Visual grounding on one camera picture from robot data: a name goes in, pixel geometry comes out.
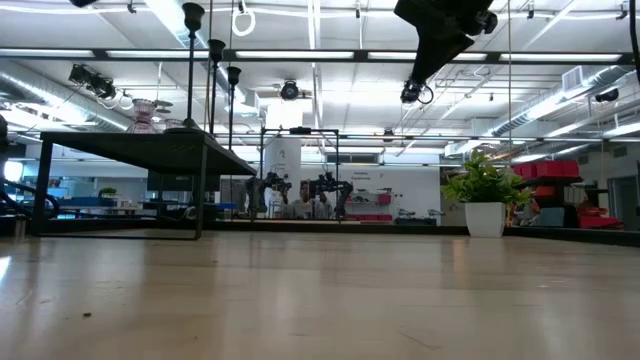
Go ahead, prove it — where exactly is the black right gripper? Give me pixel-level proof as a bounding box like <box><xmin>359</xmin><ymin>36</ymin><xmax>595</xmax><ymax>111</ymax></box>
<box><xmin>393</xmin><ymin>0</ymin><xmax>499</xmax><ymax>85</ymax></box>

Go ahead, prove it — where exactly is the teal box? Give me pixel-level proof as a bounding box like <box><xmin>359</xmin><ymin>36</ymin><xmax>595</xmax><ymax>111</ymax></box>
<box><xmin>537</xmin><ymin>207</ymin><xmax>566</xmax><ymax>227</ymax></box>

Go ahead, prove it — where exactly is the black storage rack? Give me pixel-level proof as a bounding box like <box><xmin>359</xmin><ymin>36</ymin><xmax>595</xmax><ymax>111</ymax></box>
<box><xmin>514</xmin><ymin>174</ymin><xmax>621</xmax><ymax>229</ymax></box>

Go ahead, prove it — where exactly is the black aluminium table frame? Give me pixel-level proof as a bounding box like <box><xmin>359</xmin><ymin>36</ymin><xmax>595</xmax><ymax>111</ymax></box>
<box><xmin>0</xmin><ymin>217</ymin><xmax>640</xmax><ymax>249</ymax></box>

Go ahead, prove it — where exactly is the silver ventilation duct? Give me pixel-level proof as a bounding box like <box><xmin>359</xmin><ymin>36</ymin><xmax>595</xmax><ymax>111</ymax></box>
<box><xmin>164</xmin><ymin>19</ymin><xmax>246</xmax><ymax>104</ymax></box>
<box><xmin>492</xmin><ymin>64</ymin><xmax>629</xmax><ymax>139</ymax></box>

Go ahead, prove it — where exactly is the pink ribbed glass candle holder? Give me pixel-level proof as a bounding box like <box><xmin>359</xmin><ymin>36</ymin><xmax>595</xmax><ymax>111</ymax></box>
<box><xmin>125</xmin><ymin>98</ymin><xmax>160</xmax><ymax>135</ymax></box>

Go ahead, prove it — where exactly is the black candlestick holder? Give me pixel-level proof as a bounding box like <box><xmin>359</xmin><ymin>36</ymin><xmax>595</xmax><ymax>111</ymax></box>
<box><xmin>163</xmin><ymin>1</ymin><xmax>206</xmax><ymax>134</ymax></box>
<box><xmin>225</xmin><ymin>66</ymin><xmax>243</xmax><ymax>151</ymax></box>
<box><xmin>207</xmin><ymin>38</ymin><xmax>227</xmax><ymax>136</ymax></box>

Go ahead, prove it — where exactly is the white shelf with red bins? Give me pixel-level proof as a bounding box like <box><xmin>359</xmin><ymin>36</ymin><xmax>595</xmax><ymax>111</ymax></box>
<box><xmin>344</xmin><ymin>189</ymin><xmax>394</xmax><ymax>222</ymax></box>

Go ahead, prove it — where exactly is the black ceiling track light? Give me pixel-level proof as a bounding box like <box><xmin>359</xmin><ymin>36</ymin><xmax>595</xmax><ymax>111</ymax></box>
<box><xmin>68</xmin><ymin>63</ymin><xmax>119</xmax><ymax>100</ymax></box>

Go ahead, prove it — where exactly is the black perforated metal shelf riser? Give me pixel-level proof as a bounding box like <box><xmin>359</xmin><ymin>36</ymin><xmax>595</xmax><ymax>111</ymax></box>
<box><xmin>30</xmin><ymin>130</ymin><xmax>257</xmax><ymax>241</ymax></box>

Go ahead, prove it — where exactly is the black camera with cable loop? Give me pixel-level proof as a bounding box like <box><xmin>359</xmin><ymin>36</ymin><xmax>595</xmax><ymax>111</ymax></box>
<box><xmin>399</xmin><ymin>78</ymin><xmax>435</xmax><ymax>106</ymax></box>

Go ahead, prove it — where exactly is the row of red storage bins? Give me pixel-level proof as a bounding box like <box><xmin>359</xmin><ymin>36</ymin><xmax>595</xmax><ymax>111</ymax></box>
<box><xmin>512</xmin><ymin>159</ymin><xmax>581</xmax><ymax>180</ymax></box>

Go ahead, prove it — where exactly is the green plant in white pot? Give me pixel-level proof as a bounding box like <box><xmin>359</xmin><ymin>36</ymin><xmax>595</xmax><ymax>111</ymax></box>
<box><xmin>439</xmin><ymin>148</ymin><xmax>534</xmax><ymax>239</ymax></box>

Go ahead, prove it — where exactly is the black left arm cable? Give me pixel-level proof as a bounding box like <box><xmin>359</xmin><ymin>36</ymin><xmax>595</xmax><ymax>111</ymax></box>
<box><xmin>0</xmin><ymin>174</ymin><xmax>65</xmax><ymax>221</ymax></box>

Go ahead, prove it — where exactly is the white cable loop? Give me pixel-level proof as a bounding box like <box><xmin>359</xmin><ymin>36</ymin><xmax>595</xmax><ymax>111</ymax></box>
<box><xmin>231</xmin><ymin>0</ymin><xmax>257</xmax><ymax>38</ymax></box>

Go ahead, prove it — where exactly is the round black ceiling camera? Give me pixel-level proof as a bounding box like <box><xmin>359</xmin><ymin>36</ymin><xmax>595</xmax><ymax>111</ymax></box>
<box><xmin>279</xmin><ymin>79</ymin><xmax>300</xmax><ymax>101</ymax></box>

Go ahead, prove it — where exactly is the black beam with light strips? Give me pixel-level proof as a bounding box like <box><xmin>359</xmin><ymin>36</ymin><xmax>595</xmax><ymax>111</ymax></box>
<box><xmin>0</xmin><ymin>48</ymin><xmax>624</xmax><ymax>63</ymax></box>

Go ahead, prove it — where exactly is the bright white screen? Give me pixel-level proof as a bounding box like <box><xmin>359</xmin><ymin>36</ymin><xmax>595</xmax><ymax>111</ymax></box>
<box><xmin>2</xmin><ymin>159</ymin><xmax>25</xmax><ymax>184</ymax></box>

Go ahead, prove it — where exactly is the black metal frame station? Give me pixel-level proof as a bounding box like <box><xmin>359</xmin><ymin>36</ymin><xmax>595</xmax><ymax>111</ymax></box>
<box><xmin>258</xmin><ymin>127</ymin><xmax>341</xmax><ymax>221</ymax></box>

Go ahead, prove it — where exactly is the red storage bin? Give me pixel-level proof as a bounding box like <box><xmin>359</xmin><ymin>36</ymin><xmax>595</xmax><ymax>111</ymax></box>
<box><xmin>577</xmin><ymin>207</ymin><xmax>621</xmax><ymax>230</ymax></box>

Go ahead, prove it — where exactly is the person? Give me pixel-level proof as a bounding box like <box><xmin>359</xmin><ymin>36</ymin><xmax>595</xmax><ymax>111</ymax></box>
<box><xmin>315</xmin><ymin>192</ymin><xmax>334</xmax><ymax>220</ymax></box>
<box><xmin>293</xmin><ymin>179</ymin><xmax>317</xmax><ymax>220</ymax></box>

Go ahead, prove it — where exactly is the white pillar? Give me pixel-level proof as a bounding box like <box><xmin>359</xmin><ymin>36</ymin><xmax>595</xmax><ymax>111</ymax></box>
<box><xmin>263</xmin><ymin>137</ymin><xmax>303</xmax><ymax>219</ymax></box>

